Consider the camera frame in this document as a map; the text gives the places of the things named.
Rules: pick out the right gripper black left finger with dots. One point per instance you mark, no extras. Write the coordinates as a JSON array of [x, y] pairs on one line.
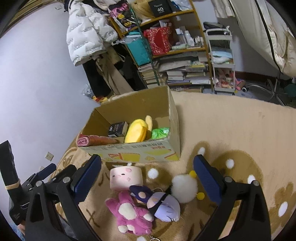
[[83, 180]]

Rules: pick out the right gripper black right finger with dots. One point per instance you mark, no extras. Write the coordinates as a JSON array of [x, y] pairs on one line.
[[252, 221]]

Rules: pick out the pink towel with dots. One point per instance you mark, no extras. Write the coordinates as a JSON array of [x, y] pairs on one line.
[[94, 140]]

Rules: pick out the black Face tissue pack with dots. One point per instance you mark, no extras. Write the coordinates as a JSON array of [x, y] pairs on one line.
[[118, 129]]

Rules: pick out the yellow plush toy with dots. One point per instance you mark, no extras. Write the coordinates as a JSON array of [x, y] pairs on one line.
[[139, 130]]

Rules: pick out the green tissue pack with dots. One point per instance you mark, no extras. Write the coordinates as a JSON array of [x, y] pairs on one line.
[[159, 133]]

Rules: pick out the person's left hand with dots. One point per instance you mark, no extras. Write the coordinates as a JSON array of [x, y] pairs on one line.
[[21, 227]]

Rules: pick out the pink pig plush toy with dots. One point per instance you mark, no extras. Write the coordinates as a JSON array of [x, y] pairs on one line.
[[130, 218]]

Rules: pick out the beige brown patterned rug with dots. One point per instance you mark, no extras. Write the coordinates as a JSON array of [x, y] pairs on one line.
[[246, 139]]

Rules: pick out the purple haired doll plush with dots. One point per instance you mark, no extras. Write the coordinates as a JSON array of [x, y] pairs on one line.
[[161, 205]]

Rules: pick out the cardboard box with yellow print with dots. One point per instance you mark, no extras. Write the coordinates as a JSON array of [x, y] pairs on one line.
[[159, 104]]

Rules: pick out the snack bags on floor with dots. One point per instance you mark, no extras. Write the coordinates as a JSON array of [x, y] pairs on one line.
[[88, 92]]

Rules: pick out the beige hanging coat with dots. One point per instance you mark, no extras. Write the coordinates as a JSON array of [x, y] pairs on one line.
[[113, 78]]

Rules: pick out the white puffer jacket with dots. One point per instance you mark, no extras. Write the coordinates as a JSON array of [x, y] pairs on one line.
[[88, 33]]

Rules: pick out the teal gift bag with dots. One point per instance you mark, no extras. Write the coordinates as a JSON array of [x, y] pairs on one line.
[[136, 46]]

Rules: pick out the stack of books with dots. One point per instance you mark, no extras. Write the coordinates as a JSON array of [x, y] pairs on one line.
[[187, 68]]

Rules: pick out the red gift bag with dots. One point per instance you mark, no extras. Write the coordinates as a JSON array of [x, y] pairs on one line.
[[160, 39]]

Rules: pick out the wooden shelf unit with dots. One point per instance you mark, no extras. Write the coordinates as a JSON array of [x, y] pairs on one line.
[[137, 16]]

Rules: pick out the white rolling cart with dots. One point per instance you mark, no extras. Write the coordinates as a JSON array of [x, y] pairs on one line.
[[219, 41]]

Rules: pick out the black box numbered 40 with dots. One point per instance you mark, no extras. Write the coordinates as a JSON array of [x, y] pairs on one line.
[[160, 7]]

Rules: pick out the white pompom keychain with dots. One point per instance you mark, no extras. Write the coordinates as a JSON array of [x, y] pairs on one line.
[[184, 188]]

